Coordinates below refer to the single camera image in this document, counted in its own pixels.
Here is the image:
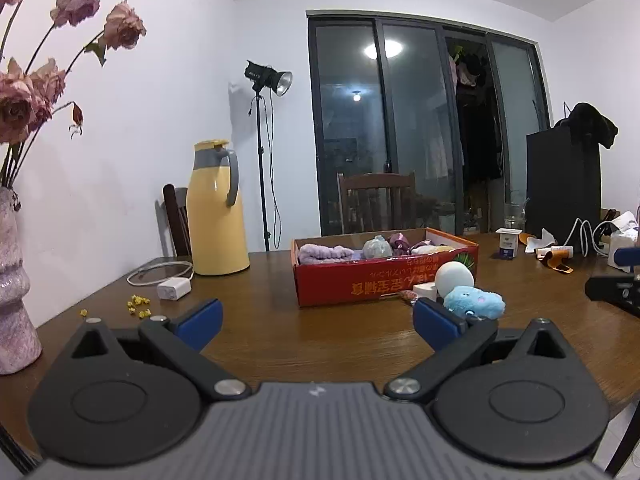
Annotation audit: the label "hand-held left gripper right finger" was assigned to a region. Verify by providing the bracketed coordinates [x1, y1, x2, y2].
[384, 297, 571, 403]

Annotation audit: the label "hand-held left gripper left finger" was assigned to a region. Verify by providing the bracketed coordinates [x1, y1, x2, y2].
[70, 297, 252, 402]

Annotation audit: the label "blue plush toy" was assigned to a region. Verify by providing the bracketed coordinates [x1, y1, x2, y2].
[443, 285, 506, 321]

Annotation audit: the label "red cardboard box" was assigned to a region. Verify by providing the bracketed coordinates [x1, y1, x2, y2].
[291, 227, 480, 308]

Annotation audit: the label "pink satin scrunchie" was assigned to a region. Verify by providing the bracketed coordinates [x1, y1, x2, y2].
[387, 231, 426, 256]

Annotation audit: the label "clear plastic bag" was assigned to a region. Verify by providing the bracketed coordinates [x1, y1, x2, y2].
[362, 235, 394, 260]

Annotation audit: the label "purple towel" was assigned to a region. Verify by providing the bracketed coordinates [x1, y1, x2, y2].
[298, 243, 365, 266]

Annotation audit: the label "white tissue box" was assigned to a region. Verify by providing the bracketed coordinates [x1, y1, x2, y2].
[606, 212, 640, 273]

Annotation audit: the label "small blue and white carton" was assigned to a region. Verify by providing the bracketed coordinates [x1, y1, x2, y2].
[412, 283, 442, 305]

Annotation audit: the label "white power adapter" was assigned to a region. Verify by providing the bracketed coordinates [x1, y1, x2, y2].
[156, 278, 192, 302]

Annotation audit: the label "white foam roll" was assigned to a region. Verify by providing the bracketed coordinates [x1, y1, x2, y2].
[434, 261, 475, 303]

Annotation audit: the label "scattered yellow flower bits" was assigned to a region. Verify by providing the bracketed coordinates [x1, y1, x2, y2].
[79, 294, 152, 320]

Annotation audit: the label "crumpled white paper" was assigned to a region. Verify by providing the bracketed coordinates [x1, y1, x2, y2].
[520, 228, 556, 255]

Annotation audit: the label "yellow thermos jug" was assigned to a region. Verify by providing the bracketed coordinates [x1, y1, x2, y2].
[186, 140, 251, 276]

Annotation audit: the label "black upright case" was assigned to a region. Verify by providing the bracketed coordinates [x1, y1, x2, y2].
[525, 125, 602, 256]

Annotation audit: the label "dark wooden chair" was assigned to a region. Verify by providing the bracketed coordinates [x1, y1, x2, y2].
[162, 184, 193, 257]

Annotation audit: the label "white yogurt cup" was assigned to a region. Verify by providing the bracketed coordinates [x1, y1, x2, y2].
[495, 228, 523, 262]

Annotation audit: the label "clear drinking glass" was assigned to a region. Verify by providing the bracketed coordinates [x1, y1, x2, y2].
[503, 202, 527, 231]

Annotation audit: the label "black garment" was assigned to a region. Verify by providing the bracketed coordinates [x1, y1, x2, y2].
[552, 102, 619, 151]

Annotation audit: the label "slatted wooden chair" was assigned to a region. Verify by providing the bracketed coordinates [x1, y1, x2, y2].
[337, 171, 417, 235]

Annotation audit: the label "mottled pink ceramic vase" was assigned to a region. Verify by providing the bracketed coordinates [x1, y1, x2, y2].
[0, 186, 43, 376]

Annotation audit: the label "dark framed sliding glass door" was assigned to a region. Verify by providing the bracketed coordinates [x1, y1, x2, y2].
[306, 10, 551, 237]

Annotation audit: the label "pink hanging garment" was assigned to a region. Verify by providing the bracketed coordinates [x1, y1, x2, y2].
[449, 55, 483, 88]

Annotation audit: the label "black studio light on stand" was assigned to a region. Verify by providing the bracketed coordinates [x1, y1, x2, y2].
[244, 60, 294, 252]

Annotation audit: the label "bouquet of dried pink roses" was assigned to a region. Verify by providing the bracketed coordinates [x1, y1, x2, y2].
[0, 0, 147, 188]

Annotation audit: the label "thick white looped cable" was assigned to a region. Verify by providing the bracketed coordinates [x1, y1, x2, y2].
[567, 217, 613, 256]

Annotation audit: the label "thin white adapter cable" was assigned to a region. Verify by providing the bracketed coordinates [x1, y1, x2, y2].
[126, 260, 195, 287]

